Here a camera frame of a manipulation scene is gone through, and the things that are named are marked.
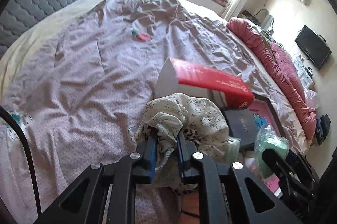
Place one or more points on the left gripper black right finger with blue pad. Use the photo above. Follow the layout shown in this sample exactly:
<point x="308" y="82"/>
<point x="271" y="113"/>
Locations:
<point x="197" y="168"/>

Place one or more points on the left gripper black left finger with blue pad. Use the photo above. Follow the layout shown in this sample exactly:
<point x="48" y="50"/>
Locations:
<point x="136" y="168"/>

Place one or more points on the cream floral cloth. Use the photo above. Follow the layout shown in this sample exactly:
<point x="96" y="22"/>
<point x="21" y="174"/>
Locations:
<point x="201" y="122"/>

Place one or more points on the dark blue small box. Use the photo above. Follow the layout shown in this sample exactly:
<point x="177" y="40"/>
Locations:
<point x="242" y="126"/>

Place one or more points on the dark blue clothes pile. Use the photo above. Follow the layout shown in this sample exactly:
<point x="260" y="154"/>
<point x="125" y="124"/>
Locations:
<point x="322" y="128"/>

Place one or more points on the mauve patterned bed sheet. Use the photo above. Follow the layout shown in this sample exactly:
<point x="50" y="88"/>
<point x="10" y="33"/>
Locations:
<point x="88" y="85"/>

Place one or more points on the red white cardboard box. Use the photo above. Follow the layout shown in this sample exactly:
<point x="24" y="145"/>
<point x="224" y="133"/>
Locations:
<point x="196" y="80"/>

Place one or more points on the white drawer cabinet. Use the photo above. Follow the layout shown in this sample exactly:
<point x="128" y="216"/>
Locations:
<point x="304" y="73"/>

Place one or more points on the pink red quilt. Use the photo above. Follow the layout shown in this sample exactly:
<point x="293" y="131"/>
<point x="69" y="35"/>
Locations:
<point x="280" y="67"/>

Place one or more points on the black flat television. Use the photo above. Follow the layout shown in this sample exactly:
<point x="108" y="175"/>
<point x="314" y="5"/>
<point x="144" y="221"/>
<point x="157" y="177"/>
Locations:
<point x="314" y="46"/>

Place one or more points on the pink tray with dark frame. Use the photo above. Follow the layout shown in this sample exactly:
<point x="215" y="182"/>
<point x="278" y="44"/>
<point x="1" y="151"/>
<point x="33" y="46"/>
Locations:
<point x="264" y="114"/>

